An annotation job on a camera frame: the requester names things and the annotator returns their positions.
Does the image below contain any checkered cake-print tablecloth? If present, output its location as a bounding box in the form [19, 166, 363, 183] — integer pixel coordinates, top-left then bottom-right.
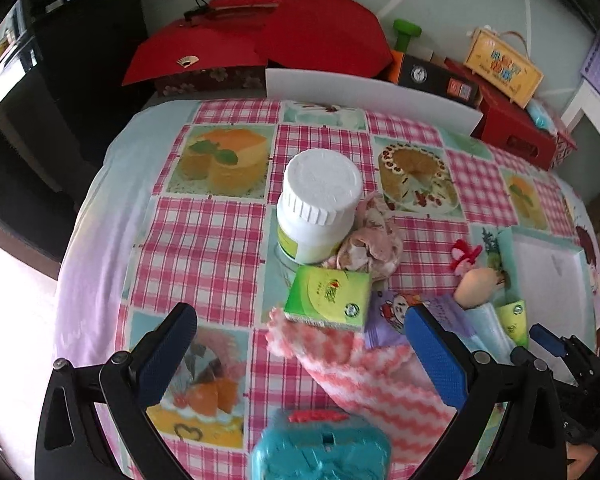
[57, 100, 600, 479]

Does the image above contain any red carton box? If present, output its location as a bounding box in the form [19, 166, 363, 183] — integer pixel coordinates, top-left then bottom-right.
[444, 58, 556, 170]

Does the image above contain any red patterned storage basket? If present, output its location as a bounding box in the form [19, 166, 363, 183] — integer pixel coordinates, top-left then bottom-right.
[550, 115, 578, 169]

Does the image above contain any flat red gift box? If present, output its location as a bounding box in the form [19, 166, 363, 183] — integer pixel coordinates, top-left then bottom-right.
[122, 15, 266, 86]

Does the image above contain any pink floral cloth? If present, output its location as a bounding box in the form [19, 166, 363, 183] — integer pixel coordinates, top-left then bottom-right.
[322, 193, 403, 283]

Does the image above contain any yellow cartoon gift box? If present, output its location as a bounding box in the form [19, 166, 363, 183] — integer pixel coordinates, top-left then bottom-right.
[463, 27, 544, 108]

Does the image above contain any black box with gauge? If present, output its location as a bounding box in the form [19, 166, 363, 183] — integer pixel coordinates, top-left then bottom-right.
[387, 50, 480, 108]

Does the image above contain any blue wet wipes pack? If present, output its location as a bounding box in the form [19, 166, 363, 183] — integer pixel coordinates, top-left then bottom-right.
[526, 98, 557, 136]

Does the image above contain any pink white zigzag towel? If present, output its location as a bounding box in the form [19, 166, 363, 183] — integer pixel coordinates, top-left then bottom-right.
[266, 307, 455, 465]

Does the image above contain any light blue face mask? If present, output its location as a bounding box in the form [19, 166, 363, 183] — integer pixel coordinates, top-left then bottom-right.
[465, 302, 515, 364]

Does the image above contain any white plastic medicine bottle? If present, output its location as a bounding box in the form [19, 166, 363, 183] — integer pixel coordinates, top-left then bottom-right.
[276, 148, 363, 264]

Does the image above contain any teal plastic toy box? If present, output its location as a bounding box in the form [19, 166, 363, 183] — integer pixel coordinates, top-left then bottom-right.
[248, 408, 391, 479]

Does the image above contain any beige plush toy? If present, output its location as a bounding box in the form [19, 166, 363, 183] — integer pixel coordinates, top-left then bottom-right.
[453, 268, 507, 310]

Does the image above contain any white shelf unit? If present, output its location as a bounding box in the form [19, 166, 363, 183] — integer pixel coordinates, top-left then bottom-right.
[560, 79, 600, 134]

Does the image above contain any green dumbbell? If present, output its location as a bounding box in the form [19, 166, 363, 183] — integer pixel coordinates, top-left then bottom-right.
[392, 18, 422, 53]

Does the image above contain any black cabinet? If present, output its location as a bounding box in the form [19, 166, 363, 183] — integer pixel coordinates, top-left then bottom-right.
[0, 0, 154, 205]

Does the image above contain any purple cartoon snack pouch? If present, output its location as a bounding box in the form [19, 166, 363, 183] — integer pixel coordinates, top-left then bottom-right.
[364, 289, 476, 349]

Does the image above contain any large red gift bag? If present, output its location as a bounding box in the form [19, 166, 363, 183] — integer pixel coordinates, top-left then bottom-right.
[210, 0, 393, 78]

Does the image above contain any white tray with teal rim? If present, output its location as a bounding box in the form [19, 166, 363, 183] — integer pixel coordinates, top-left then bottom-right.
[496, 226, 596, 350]

